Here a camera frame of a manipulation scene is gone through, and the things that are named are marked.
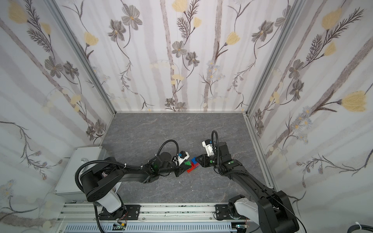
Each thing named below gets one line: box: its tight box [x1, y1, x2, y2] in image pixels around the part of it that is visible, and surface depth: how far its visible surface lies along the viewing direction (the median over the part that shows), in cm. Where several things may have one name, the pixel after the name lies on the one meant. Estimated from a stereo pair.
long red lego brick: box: [186, 163, 200, 174], surface depth 86 cm
